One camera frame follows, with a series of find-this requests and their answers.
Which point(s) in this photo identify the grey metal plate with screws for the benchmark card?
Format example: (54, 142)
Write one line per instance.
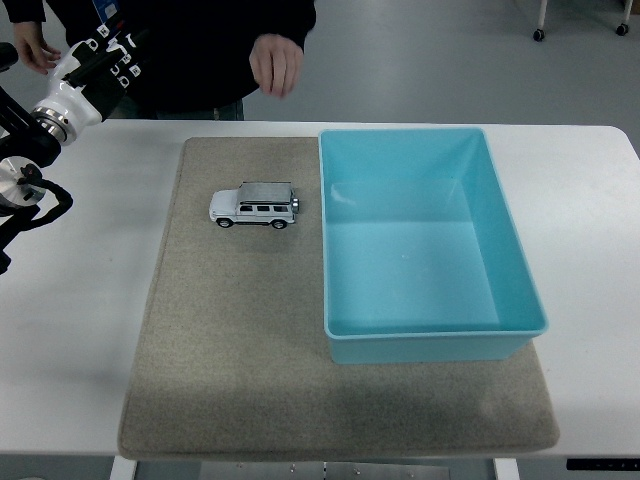
(375, 472)

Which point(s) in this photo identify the person's left hand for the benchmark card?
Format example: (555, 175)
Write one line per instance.
(275, 65)

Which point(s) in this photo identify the beige fabric mat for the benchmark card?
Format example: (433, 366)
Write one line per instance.
(225, 325)

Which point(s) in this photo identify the white cart leg with caster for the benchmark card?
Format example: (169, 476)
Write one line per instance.
(622, 29)
(538, 34)

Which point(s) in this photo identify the person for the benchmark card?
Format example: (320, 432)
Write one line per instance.
(200, 60)

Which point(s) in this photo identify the white table leg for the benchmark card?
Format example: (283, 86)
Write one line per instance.
(506, 471)
(122, 470)

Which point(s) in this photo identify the person's right hand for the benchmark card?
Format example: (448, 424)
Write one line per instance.
(32, 50)

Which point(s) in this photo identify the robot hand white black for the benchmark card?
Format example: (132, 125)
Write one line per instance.
(75, 102)

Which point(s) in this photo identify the black table control panel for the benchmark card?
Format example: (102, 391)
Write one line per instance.
(600, 464)

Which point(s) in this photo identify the blue plastic box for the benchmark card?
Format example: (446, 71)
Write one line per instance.
(410, 270)

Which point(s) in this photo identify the person's hand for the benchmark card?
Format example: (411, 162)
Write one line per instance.
(32, 50)
(275, 65)

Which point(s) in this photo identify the white toy car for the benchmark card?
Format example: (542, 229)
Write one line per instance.
(255, 210)

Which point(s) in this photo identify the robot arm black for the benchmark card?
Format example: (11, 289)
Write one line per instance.
(30, 142)

